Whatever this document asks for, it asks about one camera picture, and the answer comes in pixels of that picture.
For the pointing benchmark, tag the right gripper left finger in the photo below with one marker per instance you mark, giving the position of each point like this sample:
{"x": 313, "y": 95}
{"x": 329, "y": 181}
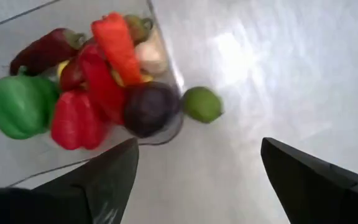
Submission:
{"x": 57, "y": 202}

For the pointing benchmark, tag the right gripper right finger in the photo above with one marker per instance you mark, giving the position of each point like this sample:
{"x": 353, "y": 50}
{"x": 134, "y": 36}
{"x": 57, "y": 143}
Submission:
{"x": 322, "y": 193}

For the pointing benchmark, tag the red bell pepper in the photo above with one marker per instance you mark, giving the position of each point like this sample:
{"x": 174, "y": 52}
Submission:
{"x": 76, "y": 121}

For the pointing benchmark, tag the green bell pepper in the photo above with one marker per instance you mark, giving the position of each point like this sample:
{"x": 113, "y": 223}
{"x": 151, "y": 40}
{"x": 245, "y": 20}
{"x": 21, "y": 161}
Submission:
{"x": 19, "y": 105}

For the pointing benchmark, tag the bright red long pepper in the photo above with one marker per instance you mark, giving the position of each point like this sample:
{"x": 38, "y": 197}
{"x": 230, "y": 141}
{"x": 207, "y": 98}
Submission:
{"x": 101, "y": 84}

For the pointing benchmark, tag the dark purple onion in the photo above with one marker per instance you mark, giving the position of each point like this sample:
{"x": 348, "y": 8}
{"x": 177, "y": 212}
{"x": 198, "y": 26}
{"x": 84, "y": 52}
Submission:
{"x": 151, "y": 109}

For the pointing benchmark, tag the yellow elongated vegetable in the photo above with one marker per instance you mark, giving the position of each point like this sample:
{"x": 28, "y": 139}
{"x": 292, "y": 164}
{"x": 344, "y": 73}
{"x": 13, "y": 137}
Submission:
{"x": 62, "y": 67}

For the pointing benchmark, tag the orange carrot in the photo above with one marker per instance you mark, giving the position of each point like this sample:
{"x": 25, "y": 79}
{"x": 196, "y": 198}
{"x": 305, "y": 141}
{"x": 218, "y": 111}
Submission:
{"x": 118, "y": 46}

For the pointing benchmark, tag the white garlic bulb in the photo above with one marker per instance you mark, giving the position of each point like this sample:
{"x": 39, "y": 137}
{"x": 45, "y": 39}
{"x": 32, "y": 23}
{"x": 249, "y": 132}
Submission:
{"x": 152, "y": 56}

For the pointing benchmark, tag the green lime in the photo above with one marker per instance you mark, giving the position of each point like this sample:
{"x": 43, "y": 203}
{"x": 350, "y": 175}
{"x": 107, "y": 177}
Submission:
{"x": 202, "y": 104}

